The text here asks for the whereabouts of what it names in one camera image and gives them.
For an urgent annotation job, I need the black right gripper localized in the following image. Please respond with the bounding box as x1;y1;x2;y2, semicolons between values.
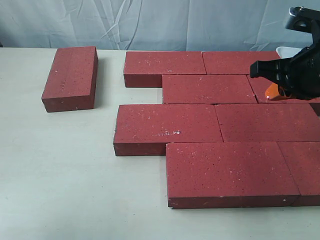
250;6;320;101

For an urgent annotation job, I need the light blue backdrop cloth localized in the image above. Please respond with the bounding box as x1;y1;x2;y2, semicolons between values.
0;0;320;52

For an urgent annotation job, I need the red brick with white marks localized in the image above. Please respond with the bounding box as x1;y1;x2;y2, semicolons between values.
113;104;223;156

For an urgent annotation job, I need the white plastic tray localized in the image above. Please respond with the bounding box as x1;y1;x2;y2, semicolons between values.
275;46;302;59

